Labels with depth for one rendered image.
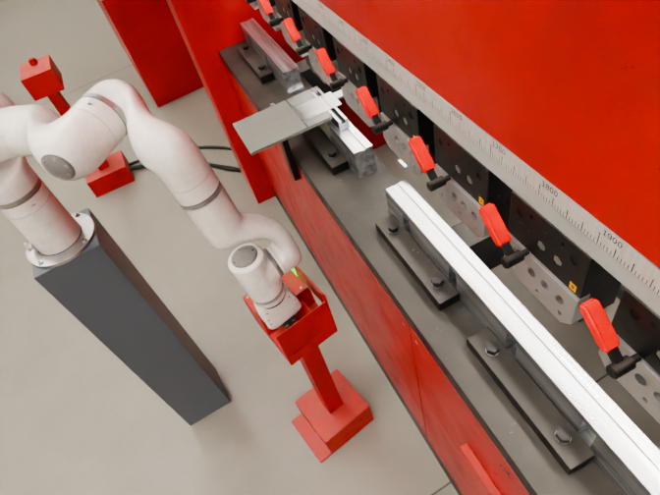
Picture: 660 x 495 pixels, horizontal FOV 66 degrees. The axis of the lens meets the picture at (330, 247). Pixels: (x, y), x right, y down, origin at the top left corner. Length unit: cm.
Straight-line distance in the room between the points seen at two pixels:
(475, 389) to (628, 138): 66
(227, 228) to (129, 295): 63
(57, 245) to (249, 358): 107
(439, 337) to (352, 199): 50
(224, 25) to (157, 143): 147
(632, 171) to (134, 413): 213
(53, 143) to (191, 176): 23
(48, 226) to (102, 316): 34
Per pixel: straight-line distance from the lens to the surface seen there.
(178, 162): 95
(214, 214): 101
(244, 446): 212
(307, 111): 159
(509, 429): 107
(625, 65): 54
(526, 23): 62
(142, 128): 96
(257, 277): 114
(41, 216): 144
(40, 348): 288
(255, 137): 156
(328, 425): 192
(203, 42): 237
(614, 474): 104
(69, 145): 99
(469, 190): 87
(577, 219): 68
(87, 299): 159
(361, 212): 141
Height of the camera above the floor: 187
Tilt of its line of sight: 48 degrees down
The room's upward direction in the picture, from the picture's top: 17 degrees counter-clockwise
